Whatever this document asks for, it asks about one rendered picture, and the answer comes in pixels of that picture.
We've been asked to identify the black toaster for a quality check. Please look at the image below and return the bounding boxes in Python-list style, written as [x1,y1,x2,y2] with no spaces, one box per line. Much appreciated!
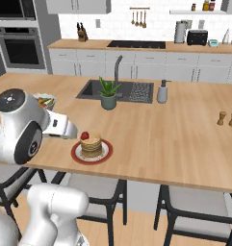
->
[186,29,209,47]

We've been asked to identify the grey upper cupboards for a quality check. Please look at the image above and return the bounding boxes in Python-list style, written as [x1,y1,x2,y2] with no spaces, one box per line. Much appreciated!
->
[44,0,113,15]

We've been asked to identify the black framed grey chair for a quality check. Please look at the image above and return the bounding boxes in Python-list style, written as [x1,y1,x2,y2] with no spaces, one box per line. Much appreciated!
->
[50,171,128,246]
[0,162,48,225]
[153,184,232,246]

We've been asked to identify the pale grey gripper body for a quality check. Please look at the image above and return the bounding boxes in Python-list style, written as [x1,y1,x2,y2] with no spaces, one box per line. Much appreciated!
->
[58,114,79,140]

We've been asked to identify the run of grey base cupboards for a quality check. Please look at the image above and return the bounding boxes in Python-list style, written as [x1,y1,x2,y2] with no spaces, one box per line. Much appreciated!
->
[47,47,232,86]

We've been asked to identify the white wall shelf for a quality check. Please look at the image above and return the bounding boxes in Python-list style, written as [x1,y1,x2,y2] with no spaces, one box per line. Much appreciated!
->
[168,9,228,15]

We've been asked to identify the stack of pancakes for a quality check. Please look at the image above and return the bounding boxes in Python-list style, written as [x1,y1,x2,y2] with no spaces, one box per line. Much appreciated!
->
[79,132,104,159]

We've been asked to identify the dark grey tap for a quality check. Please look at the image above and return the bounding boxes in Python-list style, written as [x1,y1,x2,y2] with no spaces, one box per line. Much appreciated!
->
[114,55,124,99]

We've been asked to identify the black hob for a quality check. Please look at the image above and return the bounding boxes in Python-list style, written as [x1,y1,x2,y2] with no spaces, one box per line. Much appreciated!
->
[106,39,168,50]

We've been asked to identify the small teal box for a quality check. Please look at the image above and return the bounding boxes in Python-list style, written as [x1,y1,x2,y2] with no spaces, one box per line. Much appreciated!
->
[207,38,219,48]

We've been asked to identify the black microwave oven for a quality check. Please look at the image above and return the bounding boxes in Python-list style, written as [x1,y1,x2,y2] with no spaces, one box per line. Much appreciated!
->
[0,0,38,21]

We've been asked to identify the steel built-in oven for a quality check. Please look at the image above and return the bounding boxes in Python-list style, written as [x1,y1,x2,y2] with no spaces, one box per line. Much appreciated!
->
[0,26,47,71]

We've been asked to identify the wooden knife block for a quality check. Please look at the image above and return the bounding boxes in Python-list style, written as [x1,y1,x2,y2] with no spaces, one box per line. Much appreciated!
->
[76,21,90,43]

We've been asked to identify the grey soap dispenser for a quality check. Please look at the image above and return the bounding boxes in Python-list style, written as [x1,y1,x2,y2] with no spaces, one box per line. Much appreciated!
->
[156,79,172,105]

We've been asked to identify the dark grey sink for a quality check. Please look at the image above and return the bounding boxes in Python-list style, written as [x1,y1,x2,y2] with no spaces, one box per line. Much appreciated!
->
[75,79,155,105]

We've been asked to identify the green plant in grey pot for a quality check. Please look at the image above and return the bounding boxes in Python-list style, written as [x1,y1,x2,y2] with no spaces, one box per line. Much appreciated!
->
[98,76,122,111]

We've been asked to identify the red rimmed white plate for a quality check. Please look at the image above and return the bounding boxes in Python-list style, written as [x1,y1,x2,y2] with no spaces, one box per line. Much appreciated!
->
[70,138,115,166]

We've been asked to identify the grey upper cupboard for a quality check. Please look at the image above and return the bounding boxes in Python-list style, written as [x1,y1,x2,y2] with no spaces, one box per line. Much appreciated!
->
[219,0,232,15]

